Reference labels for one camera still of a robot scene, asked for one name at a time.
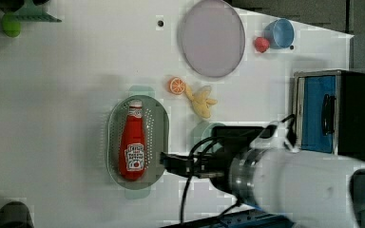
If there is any green plastic rack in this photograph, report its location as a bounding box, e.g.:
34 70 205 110
10 0 62 23

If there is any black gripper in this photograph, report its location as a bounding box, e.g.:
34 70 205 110
160 126 263 194

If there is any blue cup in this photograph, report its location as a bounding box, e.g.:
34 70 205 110
264 18 295 49

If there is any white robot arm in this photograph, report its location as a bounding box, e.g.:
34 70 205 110
160 121 365 228

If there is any black oven door handle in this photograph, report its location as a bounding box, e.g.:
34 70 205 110
321 94 336 136

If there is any red strawberry toy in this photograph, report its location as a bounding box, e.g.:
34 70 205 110
254 37 270 53

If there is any green ball toy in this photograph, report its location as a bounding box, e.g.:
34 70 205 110
2 13 21 38

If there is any red plush ketchup bottle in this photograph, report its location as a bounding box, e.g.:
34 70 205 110
118 100 146 181

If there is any green oval strainer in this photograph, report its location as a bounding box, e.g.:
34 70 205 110
106 85 169 200

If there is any peeled banana toy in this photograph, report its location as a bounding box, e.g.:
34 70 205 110
185 85 218 119

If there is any black cylinder cup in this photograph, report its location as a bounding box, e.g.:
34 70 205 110
0 201 34 228

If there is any round lilac plate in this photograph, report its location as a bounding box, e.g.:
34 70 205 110
180 0 246 78

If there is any orange slice toy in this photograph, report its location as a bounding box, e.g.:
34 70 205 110
168 77 185 95

